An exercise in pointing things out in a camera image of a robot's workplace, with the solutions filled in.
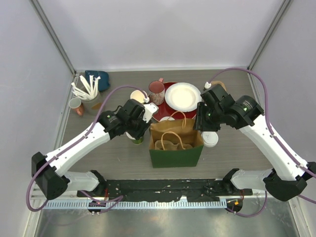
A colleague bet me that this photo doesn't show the green brown paper bag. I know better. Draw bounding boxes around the green brown paper bag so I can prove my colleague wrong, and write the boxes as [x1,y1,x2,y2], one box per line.
[149,112,204,168]

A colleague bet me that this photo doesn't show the green paper cups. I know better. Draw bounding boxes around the green paper cups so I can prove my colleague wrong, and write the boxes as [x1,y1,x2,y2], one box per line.
[130,90,150,104]

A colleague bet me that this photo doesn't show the white plastic cup lid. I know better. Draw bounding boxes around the white plastic cup lid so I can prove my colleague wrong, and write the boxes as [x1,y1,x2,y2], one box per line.
[159,117,175,122]

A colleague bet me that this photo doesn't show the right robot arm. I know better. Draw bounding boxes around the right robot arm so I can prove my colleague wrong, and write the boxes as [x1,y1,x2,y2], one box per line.
[193,84,316,201]

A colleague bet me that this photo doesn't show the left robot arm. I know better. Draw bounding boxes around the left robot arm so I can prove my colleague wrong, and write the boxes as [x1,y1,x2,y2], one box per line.
[32,99,158,200]

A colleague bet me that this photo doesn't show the brown cardboard cup carrier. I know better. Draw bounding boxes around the brown cardboard cup carrier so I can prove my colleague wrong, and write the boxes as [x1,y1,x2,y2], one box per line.
[211,80,227,91]

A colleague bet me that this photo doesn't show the white paper plate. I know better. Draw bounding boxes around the white paper plate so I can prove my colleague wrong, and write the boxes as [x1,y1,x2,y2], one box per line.
[164,82,202,112]

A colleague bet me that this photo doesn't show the red round tray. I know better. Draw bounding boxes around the red round tray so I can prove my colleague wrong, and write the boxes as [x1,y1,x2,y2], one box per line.
[154,82,197,121]

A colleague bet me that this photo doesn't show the pink floral mug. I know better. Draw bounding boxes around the pink floral mug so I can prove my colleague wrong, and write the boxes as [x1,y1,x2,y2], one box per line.
[149,78,165,105]

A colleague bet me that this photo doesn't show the grey mug orange logo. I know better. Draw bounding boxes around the grey mug orange logo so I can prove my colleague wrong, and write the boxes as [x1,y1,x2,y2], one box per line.
[82,92,103,116]

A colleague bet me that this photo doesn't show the blue cloth pouch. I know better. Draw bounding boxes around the blue cloth pouch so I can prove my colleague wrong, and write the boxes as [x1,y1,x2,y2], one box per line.
[84,70,110,92]

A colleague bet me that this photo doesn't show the white plastic cutlery bundle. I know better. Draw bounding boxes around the white plastic cutlery bundle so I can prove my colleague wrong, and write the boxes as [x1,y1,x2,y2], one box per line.
[71,75,101,101]

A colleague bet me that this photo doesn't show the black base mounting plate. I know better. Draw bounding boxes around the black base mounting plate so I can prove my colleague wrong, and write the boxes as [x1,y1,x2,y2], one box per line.
[77,178,254,202]

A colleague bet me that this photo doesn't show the small pink paper cup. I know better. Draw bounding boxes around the small pink paper cup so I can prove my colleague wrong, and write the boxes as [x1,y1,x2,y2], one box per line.
[68,97,84,116]

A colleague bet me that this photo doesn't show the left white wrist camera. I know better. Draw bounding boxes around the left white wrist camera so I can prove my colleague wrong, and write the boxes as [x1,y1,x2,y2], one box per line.
[143,102,159,123]

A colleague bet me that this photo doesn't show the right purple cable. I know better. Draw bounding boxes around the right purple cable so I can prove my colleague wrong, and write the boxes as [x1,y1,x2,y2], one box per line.
[203,68,316,218]

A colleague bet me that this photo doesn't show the purple cable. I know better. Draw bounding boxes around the purple cable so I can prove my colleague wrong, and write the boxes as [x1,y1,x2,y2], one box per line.
[203,68,316,218]
[26,85,149,213]

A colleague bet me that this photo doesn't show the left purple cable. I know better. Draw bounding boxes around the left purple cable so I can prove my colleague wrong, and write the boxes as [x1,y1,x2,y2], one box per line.
[26,85,149,213]

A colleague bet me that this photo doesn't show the white slotted cable duct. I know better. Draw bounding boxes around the white slotted cable duct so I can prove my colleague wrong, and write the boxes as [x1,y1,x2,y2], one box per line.
[44,197,227,210]

